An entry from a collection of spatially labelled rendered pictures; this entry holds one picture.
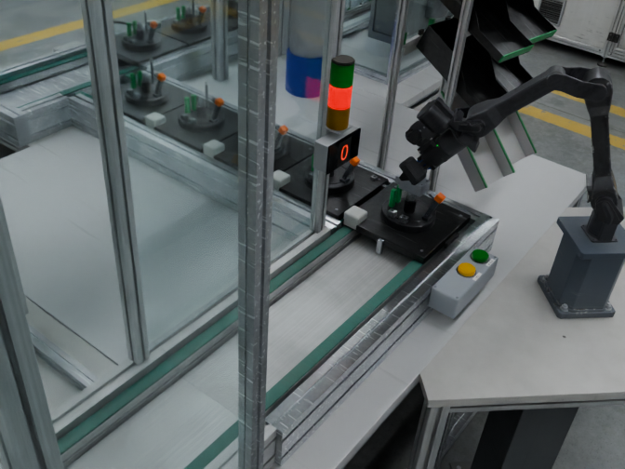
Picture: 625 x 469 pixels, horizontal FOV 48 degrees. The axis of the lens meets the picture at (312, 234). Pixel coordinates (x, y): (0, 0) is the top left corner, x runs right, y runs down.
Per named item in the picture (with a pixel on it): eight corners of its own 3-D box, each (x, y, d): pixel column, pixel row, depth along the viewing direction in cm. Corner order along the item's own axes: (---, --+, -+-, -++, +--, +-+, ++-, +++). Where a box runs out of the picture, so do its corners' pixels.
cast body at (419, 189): (429, 190, 174) (432, 166, 170) (419, 197, 171) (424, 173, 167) (400, 178, 178) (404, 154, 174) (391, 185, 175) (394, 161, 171)
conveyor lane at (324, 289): (462, 247, 188) (470, 218, 183) (256, 448, 133) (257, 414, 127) (375, 207, 202) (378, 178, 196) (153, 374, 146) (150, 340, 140)
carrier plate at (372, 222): (469, 221, 183) (471, 214, 182) (423, 264, 167) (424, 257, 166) (392, 187, 194) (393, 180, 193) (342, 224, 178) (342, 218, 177)
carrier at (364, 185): (388, 185, 195) (393, 145, 187) (337, 222, 179) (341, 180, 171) (319, 154, 206) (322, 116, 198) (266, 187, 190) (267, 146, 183)
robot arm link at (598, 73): (611, 63, 144) (578, 68, 147) (612, 76, 139) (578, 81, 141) (617, 196, 160) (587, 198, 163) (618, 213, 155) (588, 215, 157)
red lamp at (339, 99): (354, 104, 153) (357, 84, 150) (341, 112, 149) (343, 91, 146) (336, 98, 155) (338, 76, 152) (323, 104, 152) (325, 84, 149)
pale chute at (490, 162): (503, 177, 195) (515, 172, 191) (474, 192, 188) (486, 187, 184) (460, 86, 195) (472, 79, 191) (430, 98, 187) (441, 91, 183)
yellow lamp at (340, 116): (352, 125, 156) (354, 105, 153) (339, 133, 152) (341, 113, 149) (334, 117, 158) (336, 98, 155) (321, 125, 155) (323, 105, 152)
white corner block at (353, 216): (366, 223, 179) (368, 210, 177) (356, 232, 176) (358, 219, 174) (352, 217, 181) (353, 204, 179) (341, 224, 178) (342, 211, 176)
